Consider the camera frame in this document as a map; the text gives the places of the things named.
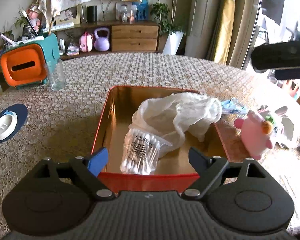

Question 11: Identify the white planter pot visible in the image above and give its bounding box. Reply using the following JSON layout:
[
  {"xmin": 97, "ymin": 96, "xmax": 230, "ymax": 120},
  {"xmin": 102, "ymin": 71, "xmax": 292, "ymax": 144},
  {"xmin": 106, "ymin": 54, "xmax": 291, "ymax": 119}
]
[{"xmin": 162, "ymin": 31, "xmax": 184, "ymax": 55}]

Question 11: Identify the cotton swab plastic bag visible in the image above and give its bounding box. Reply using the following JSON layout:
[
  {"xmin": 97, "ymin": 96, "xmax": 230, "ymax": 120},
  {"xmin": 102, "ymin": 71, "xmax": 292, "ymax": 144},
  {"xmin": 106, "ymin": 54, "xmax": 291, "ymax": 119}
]
[{"xmin": 120, "ymin": 125, "xmax": 172, "ymax": 175}]

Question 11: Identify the clear drinking glass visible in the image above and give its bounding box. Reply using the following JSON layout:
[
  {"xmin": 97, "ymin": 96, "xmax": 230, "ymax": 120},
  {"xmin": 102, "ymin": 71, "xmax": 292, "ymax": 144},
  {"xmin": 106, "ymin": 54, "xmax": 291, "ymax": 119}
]
[{"xmin": 45, "ymin": 59, "xmax": 65, "ymax": 91}]

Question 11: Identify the pink doll figure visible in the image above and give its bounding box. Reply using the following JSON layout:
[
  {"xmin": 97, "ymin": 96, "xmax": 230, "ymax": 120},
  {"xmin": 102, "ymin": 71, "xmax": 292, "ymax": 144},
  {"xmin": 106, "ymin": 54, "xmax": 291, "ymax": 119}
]
[{"xmin": 26, "ymin": 5, "xmax": 41, "ymax": 32}]

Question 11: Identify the purple kettlebell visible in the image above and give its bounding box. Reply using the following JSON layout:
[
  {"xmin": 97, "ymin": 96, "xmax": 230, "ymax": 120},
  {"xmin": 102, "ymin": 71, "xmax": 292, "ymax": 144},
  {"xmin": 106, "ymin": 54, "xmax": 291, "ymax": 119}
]
[{"xmin": 94, "ymin": 27, "xmax": 110, "ymax": 52}]

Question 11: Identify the red gold metal tin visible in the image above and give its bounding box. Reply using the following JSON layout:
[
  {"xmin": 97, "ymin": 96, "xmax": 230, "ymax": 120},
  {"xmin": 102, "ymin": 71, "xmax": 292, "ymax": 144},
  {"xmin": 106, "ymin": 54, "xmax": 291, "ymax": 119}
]
[{"xmin": 90, "ymin": 85, "xmax": 231, "ymax": 194}]

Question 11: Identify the pink toy backpack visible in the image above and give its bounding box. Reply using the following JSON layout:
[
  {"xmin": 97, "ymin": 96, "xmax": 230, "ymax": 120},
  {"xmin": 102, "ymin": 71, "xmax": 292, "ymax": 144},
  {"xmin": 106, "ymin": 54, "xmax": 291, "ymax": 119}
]
[{"xmin": 79, "ymin": 32, "xmax": 94, "ymax": 52}]

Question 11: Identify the yellow curtain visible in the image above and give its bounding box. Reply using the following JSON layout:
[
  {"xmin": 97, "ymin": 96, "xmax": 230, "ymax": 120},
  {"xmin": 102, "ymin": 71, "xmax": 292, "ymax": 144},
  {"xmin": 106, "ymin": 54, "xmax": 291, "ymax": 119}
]
[{"xmin": 207, "ymin": 0, "xmax": 261, "ymax": 69}]

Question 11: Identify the white standing air conditioner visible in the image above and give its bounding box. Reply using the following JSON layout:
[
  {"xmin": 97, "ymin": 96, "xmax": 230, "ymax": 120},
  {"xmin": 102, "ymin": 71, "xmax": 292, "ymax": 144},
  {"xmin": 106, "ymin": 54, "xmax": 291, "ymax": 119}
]
[{"xmin": 185, "ymin": 0, "xmax": 220, "ymax": 59}]

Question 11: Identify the wooden tv cabinet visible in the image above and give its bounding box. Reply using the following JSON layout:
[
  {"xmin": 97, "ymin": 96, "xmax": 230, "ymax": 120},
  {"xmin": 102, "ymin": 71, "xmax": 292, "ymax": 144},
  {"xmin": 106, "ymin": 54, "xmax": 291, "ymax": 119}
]
[{"xmin": 52, "ymin": 21, "xmax": 161, "ymax": 54}]

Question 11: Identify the pink plush toy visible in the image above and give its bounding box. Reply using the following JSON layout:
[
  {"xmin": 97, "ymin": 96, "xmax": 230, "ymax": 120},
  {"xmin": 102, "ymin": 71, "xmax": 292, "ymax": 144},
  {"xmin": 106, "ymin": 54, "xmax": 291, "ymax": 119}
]
[{"xmin": 234, "ymin": 111, "xmax": 274, "ymax": 160}]

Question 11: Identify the framed photo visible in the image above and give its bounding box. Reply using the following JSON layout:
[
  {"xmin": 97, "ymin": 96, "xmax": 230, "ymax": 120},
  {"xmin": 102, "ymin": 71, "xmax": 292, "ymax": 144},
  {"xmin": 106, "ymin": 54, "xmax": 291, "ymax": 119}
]
[{"xmin": 56, "ymin": 5, "xmax": 82, "ymax": 25}]

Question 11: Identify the orange teal tissue box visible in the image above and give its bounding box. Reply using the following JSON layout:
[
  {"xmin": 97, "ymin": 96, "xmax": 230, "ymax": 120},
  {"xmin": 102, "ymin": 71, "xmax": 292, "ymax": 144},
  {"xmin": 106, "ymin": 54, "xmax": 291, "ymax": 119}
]
[{"xmin": 0, "ymin": 33, "xmax": 60, "ymax": 88}]

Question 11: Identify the blue white face mask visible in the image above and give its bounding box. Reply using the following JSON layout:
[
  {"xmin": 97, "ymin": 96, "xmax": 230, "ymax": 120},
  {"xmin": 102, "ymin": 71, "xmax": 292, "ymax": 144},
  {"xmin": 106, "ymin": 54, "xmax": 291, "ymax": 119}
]
[{"xmin": 221, "ymin": 98, "xmax": 249, "ymax": 115}]

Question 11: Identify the black cylinder speaker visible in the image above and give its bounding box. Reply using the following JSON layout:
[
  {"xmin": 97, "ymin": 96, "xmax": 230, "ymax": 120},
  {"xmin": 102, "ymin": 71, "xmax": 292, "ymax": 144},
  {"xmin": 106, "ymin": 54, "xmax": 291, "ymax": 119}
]
[{"xmin": 87, "ymin": 5, "xmax": 97, "ymax": 23}]

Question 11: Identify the green potted plant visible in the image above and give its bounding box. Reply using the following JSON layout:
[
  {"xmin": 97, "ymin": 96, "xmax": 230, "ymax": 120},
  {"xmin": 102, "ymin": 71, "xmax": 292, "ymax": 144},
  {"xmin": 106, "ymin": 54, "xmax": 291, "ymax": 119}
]
[{"xmin": 150, "ymin": 0, "xmax": 183, "ymax": 36}]

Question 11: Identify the white mesh cloth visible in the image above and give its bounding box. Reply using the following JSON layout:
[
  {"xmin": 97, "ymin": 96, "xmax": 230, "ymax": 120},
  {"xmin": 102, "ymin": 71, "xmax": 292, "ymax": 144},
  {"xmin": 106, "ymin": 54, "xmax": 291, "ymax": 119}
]
[{"xmin": 132, "ymin": 92, "xmax": 222, "ymax": 158}]

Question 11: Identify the navy coaster white dish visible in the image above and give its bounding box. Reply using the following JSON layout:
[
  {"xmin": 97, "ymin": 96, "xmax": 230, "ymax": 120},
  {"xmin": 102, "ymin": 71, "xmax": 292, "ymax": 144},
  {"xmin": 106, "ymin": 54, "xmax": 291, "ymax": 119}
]
[{"xmin": 0, "ymin": 103, "xmax": 28, "ymax": 143}]

